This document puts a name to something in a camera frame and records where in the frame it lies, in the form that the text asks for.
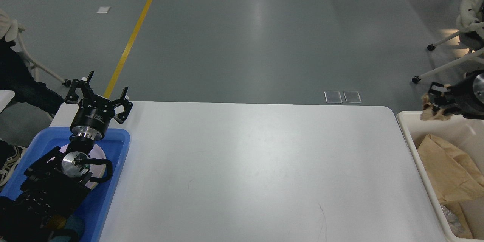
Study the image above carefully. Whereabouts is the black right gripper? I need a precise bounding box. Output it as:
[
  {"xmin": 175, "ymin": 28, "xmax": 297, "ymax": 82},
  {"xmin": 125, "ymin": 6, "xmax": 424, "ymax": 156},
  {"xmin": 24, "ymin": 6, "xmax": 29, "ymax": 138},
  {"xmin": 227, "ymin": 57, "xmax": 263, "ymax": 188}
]
[{"xmin": 428, "ymin": 70, "xmax": 484, "ymax": 119}]

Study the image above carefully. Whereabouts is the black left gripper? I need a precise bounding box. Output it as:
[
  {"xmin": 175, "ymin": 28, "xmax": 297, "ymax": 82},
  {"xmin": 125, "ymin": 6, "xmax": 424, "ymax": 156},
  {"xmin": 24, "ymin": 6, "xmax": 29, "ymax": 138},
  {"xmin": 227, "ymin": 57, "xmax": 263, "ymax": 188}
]
[{"xmin": 65, "ymin": 70, "xmax": 133, "ymax": 140}]

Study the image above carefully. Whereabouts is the brown paper ball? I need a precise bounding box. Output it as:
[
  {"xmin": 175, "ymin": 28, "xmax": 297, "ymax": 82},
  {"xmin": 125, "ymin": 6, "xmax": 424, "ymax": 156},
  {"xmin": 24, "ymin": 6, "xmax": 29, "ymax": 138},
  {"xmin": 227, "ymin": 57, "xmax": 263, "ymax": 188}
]
[{"xmin": 420, "ymin": 84, "xmax": 452, "ymax": 120}]

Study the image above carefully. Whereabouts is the brown paper bag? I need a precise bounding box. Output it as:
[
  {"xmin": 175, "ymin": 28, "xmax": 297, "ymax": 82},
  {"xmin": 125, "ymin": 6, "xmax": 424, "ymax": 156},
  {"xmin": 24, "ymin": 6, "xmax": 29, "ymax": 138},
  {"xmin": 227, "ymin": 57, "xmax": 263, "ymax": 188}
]
[{"xmin": 417, "ymin": 135, "xmax": 484, "ymax": 204}]

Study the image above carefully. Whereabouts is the dark teal mug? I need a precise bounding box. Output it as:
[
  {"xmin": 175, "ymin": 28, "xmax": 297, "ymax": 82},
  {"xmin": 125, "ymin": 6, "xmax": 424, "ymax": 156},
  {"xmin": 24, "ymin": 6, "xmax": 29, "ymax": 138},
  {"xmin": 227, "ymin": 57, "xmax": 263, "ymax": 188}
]
[{"xmin": 46, "ymin": 216, "xmax": 85, "ymax": 242}]

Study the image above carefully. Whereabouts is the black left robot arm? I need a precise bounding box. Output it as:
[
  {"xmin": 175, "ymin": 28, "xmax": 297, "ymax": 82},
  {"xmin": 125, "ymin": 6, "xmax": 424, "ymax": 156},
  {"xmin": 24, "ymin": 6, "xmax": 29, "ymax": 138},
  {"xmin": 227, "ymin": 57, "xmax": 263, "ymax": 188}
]
[{"xmin": 1, "ymin": 71, "xmax": 133, "ymax": 242}]

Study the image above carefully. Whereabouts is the white plastic bin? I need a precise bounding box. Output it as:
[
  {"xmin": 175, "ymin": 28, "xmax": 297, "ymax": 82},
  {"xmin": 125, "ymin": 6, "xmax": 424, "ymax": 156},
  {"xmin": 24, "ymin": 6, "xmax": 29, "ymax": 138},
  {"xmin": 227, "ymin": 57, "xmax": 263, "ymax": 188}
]
[{"xmin": 397, "ymin": 111, "xmax": 484, "ymax": 242}]

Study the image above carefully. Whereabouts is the white office chair right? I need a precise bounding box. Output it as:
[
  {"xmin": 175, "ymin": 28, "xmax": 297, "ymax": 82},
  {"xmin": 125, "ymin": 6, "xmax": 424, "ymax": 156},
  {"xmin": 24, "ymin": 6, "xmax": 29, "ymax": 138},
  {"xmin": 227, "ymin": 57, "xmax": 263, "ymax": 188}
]
[{"xmin": 411, "ymin": 0, "xmax": 484, "ymax": 84}]

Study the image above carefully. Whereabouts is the white office chair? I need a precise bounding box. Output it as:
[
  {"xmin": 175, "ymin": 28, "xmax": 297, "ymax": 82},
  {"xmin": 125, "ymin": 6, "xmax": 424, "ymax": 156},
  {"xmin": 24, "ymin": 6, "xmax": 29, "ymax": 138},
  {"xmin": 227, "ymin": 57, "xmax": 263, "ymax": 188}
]
[
  {"xmin": 411, "ymin": 0, "xmax": 484, "ymax": 84},
  {"xmin": 13, "ymin": 19, "xmax": 71, "ymax": 87}
]

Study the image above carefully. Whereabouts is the clear floor plate right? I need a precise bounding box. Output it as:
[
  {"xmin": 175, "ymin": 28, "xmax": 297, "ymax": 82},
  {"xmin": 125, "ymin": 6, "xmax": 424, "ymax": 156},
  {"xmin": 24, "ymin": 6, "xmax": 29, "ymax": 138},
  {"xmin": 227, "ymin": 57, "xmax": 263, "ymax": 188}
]
[{"xmin": 343, "ymin": 91, "xmax": 362, "ymax": 104}]

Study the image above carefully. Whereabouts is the clear floor plate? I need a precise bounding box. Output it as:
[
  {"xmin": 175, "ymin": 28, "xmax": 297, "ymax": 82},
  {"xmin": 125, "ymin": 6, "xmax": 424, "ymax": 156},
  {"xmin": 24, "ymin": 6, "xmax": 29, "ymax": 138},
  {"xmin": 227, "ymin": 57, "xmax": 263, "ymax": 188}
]
[
  {"xmin": 324, "ymin": 91, "xmax": 343, "ymax": 104},
  {"xmin": 343, "ymin": 91, "xmax": 362, "ymax": 104}
]

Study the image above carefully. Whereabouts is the seated person left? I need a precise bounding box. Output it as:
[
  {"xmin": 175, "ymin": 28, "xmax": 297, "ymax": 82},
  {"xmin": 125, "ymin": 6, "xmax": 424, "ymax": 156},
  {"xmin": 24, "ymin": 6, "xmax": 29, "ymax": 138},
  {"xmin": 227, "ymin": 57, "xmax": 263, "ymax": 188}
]
[{"xmin": 0, "ymin": 9, "xmax": 65, "ymax": 116}]

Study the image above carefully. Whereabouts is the white table corner left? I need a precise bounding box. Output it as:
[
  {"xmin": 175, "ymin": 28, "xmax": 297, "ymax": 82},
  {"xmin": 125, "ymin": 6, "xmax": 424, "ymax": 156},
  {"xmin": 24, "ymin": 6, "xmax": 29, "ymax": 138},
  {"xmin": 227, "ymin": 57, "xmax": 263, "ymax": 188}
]
[{"xmin": 0, "ymin": 89, "xmax": 15, "ymax": 112}]

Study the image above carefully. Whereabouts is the white paper scrap on floor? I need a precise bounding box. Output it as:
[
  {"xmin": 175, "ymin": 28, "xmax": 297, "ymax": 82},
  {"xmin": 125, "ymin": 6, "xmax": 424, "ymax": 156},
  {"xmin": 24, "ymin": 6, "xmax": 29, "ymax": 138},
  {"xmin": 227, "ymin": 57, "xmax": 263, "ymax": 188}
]
[{"xmin": 96, "ymin": 6, "xmax": 111, "ymax": 14}]

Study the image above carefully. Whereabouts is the shoe on floor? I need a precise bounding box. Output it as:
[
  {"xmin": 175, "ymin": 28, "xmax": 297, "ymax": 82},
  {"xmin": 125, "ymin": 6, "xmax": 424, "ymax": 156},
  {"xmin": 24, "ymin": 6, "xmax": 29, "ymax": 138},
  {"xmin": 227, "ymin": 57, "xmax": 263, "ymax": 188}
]
[{"xmin": 0, "ymin": 146, "xmax": 28, "ymax": 187}]

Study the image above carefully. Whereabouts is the clear floor plate left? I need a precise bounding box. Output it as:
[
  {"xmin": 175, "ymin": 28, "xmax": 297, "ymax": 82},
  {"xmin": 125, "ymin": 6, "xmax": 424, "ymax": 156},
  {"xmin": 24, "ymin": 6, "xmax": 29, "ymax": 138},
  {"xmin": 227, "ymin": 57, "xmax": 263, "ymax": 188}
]
[{"xmin": 324, "ymin": 91, "xmax": 343, "ymax": 104}]

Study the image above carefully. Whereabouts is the blue plastic tray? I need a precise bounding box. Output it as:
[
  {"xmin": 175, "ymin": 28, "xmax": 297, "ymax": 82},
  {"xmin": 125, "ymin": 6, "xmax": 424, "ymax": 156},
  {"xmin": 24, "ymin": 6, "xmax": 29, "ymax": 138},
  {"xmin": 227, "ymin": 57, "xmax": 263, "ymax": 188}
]
[{"xmin": 1, "ymin": 127, "xmax": 131, "ymax": 242}]

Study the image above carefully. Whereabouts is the brown paper in bin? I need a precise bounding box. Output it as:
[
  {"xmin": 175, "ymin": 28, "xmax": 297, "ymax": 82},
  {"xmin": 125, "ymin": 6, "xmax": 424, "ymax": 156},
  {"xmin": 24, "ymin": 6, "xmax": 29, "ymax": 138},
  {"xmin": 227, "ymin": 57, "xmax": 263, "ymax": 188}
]
[{"xmin": 445, "ymin": 202, "xmax": 473, "ymax": 239}]

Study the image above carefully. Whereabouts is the white office chair left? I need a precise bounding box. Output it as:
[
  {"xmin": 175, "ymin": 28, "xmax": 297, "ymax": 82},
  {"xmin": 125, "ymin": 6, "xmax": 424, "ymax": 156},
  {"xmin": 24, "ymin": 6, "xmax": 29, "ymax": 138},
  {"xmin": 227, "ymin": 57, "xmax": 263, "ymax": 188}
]
[{"xmin": 13, "ymin": 19, "xmax": 71, "ymax": 87}]

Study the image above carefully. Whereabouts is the foil scrap in bin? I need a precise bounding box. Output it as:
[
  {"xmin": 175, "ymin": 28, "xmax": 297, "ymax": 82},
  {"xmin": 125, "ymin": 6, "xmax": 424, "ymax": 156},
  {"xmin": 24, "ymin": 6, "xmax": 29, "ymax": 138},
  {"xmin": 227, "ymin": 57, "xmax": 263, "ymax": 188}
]
[{"xmin": 441, "ymin": 205, "xmax": 465, "ymax": 236}]

